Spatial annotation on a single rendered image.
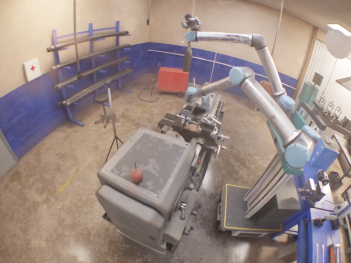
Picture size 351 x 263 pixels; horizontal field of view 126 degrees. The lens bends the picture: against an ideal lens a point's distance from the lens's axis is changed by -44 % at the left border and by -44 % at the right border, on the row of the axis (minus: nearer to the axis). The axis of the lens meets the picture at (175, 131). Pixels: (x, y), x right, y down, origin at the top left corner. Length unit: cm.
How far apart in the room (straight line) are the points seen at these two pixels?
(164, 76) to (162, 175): 391
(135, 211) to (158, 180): 22
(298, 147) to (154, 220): 86
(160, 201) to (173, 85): 412
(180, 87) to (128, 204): 416
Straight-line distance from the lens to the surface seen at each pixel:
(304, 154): 93
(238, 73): 103
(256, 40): 134
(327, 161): 271
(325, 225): 221
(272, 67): 153
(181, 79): 465
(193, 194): 154
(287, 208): 188
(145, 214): 89
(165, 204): 89
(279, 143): 134
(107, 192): 99
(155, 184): 92
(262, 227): 225
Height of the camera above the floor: 212
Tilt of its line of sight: 38 degrees down
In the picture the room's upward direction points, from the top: 7 degrees clockwise
